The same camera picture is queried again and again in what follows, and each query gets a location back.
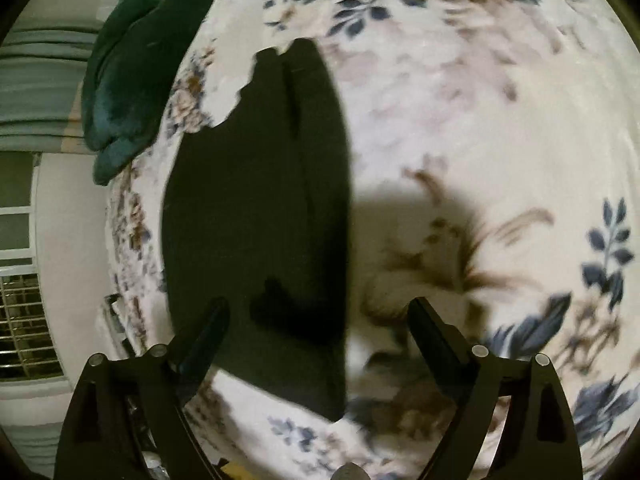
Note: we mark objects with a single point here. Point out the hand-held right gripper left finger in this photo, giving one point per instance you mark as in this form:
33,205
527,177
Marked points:
200,340

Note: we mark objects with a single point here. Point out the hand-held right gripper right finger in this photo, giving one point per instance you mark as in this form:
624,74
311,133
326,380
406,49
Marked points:
432,340

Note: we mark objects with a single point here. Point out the dark striped sweater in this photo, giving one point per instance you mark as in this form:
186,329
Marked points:
250,210

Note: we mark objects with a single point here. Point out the radiator with grille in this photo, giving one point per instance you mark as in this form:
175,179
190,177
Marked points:
27,325

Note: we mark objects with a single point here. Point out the white framed window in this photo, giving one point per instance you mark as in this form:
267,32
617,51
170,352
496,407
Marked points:
17,210

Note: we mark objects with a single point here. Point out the floral bed sheet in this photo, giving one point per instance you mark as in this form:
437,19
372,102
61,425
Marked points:
450,110

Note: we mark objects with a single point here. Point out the dark green quilt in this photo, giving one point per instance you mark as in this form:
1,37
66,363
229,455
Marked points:
130,75

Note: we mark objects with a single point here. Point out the grey-green curtain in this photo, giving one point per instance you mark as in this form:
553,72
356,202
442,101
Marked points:
45,85

